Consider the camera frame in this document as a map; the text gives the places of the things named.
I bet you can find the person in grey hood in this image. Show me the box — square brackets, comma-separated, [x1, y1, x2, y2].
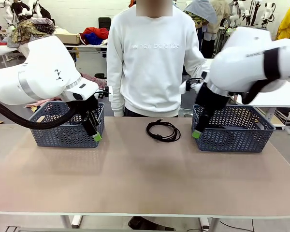
[183, 0, 218, 58]

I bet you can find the patterned clothes pile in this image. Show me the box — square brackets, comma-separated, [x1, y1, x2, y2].
[11, 18, 56, 43]

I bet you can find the person's right forearm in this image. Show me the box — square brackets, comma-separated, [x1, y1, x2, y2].
[108, 72, 125, 117]

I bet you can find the red chequered cloth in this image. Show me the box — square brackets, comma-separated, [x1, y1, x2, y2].
[81, 73, 108, 90]

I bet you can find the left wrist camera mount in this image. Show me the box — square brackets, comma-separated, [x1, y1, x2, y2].
[98, 86, 113, 102]

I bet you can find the black tripod stand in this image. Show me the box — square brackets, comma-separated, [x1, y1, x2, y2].
[249, 0, 261, 27]

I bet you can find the blue-grey perforated plastic basket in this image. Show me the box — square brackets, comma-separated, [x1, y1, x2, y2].
[191, 104, 276, 153]
[29, 101, 105, 148]

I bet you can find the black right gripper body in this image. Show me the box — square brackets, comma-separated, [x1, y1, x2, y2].
[195, 83, 230, 132]

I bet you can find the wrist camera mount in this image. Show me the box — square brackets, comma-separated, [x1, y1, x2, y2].
[98, 86, 113, 102]
[179, 77, 207, 94]

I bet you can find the white background table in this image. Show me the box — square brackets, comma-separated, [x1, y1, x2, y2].
[64, 43, 109, 60]

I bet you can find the thin black cable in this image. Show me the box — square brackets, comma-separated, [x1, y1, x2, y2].
[146, 118, 181, 143]

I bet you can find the black braided cable sleeve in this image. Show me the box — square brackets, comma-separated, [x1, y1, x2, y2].
[0, 96, 78, 130]
[246, 78, 285, 105]

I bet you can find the cardboard box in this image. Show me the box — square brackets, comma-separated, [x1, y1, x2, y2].
[55, 33, 82, 45]

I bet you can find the white metal table frame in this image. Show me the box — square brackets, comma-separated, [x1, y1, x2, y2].
[4, 212, 220, 232]

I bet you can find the person in white sweatshirt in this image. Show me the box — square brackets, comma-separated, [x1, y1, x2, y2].
[107, 0, 210, 118]

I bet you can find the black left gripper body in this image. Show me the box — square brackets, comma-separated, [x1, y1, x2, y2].
[73, 95, 100, 135]

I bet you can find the black velcro strap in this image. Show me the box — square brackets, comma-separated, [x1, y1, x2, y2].
[262, 47, 282, 80]

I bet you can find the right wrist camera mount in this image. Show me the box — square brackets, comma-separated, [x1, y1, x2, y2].
[179, 77, 207, 94]

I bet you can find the blue cloth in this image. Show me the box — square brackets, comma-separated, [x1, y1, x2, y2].
[84, 33, 103, 45]

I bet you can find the person's left forearm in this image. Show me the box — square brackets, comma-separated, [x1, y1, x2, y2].
[182, 58, 210, 79]

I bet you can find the black shoe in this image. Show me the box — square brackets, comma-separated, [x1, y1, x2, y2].
[128, 216, 175, 232]

